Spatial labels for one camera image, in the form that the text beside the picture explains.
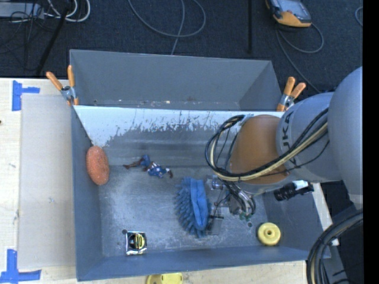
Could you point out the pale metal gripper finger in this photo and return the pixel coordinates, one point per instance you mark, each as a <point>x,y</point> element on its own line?
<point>216,183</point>
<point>216,223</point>

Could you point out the blue chenille duster mitt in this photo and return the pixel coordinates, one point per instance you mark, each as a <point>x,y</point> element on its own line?
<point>194,206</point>

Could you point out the yellow plastic wheel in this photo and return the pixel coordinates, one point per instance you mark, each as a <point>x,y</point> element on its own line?
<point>268,234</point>

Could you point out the blue toy figure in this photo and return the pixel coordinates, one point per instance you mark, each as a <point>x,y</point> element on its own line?
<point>155,169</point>

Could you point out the grey metal bin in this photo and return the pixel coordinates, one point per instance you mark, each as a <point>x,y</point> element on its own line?
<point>142,206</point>

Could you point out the chrome and yellow tape measure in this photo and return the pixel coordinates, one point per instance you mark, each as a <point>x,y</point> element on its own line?
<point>136,242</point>

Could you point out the copper scouring pad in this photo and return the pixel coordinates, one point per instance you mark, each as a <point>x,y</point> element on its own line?
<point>97,166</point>

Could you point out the pale flat board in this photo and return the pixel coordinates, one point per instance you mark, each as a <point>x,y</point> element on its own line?
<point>44,173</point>

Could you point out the black cylinder on white bracket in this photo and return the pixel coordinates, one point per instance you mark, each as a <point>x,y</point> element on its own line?
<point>288,191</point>

